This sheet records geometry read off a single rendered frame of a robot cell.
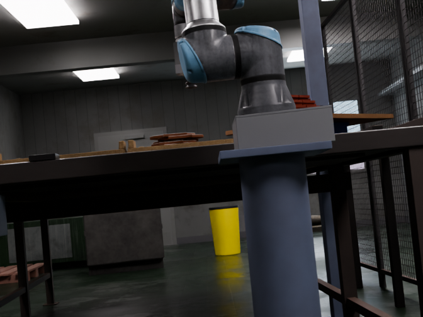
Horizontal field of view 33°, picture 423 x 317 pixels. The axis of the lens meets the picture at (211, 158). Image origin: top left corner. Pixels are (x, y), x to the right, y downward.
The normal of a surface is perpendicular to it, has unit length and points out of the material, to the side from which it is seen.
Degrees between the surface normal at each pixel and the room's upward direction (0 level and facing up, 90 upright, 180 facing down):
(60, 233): 90
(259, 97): 73
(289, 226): 90
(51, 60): 90
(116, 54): 90
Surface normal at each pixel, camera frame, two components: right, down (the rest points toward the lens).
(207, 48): 0.09, -0.18
